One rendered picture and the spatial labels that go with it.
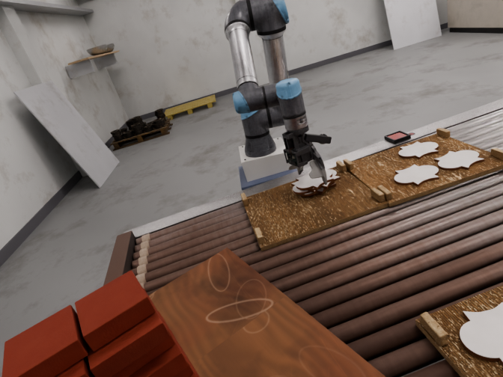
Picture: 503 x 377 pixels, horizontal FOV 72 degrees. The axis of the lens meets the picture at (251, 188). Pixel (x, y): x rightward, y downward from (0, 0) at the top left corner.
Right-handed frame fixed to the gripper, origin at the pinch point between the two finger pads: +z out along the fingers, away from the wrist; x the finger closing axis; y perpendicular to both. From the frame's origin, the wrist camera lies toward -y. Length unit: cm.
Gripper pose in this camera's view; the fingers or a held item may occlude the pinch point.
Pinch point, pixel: (314, 179)
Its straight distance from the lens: 123.4
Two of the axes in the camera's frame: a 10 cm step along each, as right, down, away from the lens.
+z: 2.7, 8.6, 4.3
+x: 4.8, 2.7, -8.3
